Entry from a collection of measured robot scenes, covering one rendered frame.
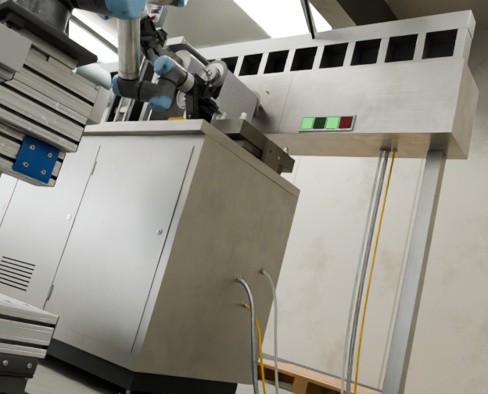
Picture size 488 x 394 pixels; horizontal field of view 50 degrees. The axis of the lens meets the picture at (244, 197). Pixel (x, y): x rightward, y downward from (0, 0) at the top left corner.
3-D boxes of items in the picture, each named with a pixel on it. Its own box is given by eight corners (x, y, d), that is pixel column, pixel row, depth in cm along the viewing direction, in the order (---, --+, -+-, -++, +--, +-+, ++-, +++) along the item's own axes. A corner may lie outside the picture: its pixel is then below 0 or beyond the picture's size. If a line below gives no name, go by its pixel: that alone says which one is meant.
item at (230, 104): (209, 126, 209) (221, 85, 213) (242, 150, 226) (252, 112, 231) (210, 126, 208) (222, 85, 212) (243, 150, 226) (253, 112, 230)
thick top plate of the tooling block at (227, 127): (206, 133, 201) (211, 119, 203) (261, 171, 232) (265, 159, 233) (239, 133, 192) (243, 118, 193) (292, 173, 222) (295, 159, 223)
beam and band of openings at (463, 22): (22, 98, 380) (33, 71, 385) (31, 104, 386) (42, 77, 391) (462, 59, 192) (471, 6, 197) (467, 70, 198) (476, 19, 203)
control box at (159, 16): (145, 19, 259) (150, 2, 261) (151, 27, 265) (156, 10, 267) (156, 19, 256) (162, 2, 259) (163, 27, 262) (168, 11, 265)
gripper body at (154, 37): (157, 49, 209) (144, 20, 203) (142, 51, 214) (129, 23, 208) (167, 41, 214) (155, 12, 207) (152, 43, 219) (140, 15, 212)
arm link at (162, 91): (141, 109, 190) (149, 82, 193) (170, 116, 189) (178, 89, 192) (135, 100, 183) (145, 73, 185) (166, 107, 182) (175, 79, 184)
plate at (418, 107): (3, 134, 372) (18, 97, 379) (36, 150, 393) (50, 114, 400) (450, 130, 183) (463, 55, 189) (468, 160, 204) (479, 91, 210)
